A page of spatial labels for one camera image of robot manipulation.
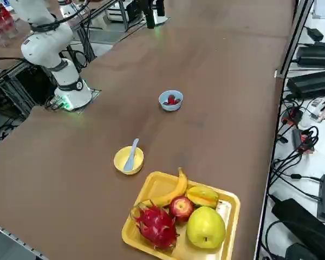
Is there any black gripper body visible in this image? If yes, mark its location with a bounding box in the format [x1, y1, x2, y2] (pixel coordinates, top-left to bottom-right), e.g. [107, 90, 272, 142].
[141, 0, 155, 14]

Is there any pale blue plastic spoon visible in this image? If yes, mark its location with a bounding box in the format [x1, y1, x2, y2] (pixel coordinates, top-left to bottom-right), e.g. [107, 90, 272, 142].
[123, 138, 140, 172]

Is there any blue bowl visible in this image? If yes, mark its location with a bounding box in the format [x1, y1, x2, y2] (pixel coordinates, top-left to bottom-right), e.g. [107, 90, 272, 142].
[158, 90, 184, 112]

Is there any yellow bowl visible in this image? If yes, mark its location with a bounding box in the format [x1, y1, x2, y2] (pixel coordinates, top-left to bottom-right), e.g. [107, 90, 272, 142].
[113, 146, 145, 176]

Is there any white box device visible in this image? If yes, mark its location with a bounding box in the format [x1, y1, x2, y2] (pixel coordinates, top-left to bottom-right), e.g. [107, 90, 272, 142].
[106, 0, 143, 23]

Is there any clear rack with red packets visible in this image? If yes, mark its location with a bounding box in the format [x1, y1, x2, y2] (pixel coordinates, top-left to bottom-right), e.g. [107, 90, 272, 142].
[0, 5, 24, 48]

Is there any small black power adapter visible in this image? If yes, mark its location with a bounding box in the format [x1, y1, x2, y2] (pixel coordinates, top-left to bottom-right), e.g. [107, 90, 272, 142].
[306, 27, 324, 42]

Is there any yellow plastic tray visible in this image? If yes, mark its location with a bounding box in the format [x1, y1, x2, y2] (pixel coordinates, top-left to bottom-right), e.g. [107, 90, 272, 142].
[121, 171, 241, 260]

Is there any black power brick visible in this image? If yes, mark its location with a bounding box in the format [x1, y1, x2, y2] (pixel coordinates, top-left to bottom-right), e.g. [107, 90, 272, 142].
[286, 70, 325, 99]
[296, 42, 325, 68]

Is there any yellow banana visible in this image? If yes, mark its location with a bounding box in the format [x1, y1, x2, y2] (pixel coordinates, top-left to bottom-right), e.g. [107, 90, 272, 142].
[140, 167, 189, 208]

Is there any orange black plug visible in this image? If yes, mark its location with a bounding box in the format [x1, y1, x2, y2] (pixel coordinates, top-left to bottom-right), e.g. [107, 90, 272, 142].
[291, 127, 315, 154]
[283, 106, 304, 126]

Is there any yellow star fruit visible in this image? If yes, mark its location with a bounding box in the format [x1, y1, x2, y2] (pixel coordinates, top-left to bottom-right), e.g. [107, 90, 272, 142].
[186, 185, 219, 209]

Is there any red apple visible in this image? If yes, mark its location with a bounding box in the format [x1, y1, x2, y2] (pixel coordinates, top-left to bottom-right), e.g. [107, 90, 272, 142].
[168, 195, 194, 223]

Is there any red dragon fruit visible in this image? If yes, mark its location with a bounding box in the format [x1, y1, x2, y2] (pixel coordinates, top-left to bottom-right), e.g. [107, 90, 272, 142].
[129, 199, 180, 251]

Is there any large yellow-green fruit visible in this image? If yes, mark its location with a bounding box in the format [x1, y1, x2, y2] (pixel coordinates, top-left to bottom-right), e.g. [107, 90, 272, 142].
[186, 206, 226, 249]

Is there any aluminium frame post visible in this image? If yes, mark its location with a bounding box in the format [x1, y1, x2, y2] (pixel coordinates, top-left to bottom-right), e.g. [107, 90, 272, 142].
[276, 0, 315, 79]

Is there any black cable with inline block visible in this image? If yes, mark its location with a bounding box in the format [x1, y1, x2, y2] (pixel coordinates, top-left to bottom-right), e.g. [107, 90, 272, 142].
[269, 161, 324, 188]

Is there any aluminium table edge rail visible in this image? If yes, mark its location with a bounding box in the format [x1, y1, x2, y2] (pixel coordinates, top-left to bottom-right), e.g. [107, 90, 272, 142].
[0, 218, 48, 260]

